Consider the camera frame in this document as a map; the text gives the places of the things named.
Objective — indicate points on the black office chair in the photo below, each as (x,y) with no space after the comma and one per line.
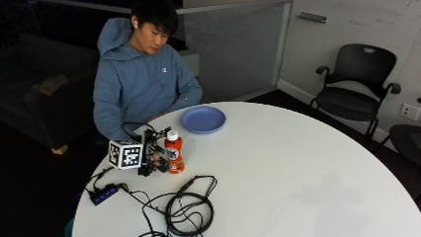
(355,92)

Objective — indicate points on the black hub with blue lights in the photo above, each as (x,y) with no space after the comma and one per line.
(104,194)

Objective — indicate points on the blue plate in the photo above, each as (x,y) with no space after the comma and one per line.
(203,119)

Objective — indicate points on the white marker cube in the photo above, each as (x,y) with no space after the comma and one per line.
(126,154)

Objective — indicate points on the orange bottle with white cap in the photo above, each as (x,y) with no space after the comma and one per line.
(175,154)

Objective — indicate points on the black chair with thin legs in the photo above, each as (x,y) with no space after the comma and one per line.
(405,141)

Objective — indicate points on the person in blue hoodie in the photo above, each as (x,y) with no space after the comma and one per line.
(140,89)

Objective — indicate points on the grey cushion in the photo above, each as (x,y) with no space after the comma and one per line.
(51,85)

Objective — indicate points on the white wall outlet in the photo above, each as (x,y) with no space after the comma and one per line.
(409,112)

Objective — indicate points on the glass partition with grey frame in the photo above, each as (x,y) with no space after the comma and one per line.
(239,49)

